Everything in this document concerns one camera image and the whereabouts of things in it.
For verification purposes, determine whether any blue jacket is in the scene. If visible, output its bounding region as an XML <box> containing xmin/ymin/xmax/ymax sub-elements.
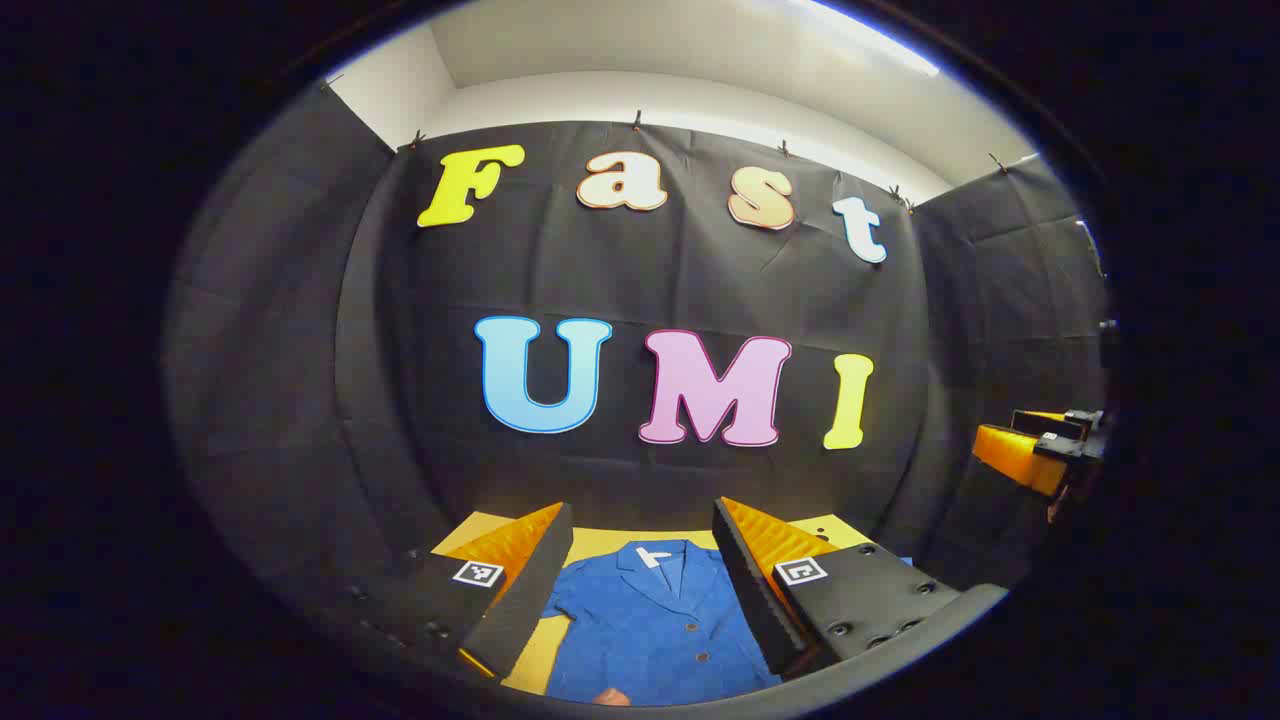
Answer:
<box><xmin>543</xmin><ymin>540</ymin><xmax>791</xmax><ymax>707</ymax></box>

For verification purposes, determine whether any black backdrop cloth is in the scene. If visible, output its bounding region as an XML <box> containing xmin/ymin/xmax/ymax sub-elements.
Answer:
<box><xmin>165</xmin><ymin>85</ymin><xmax>1111</xmax><ymax>641</ymax></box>

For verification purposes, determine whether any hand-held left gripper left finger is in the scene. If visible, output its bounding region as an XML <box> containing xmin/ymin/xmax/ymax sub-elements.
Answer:
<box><xmin>340</xmin><ymin>502</ymin><xmax>575</xmax><ymax>681</ymax></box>

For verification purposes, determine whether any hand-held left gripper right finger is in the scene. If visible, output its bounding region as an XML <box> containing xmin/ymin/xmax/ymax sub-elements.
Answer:
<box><xmin>711</xmin><ymin>496</ymin><xmax>1009</xmax><ymax>681</ymax></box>

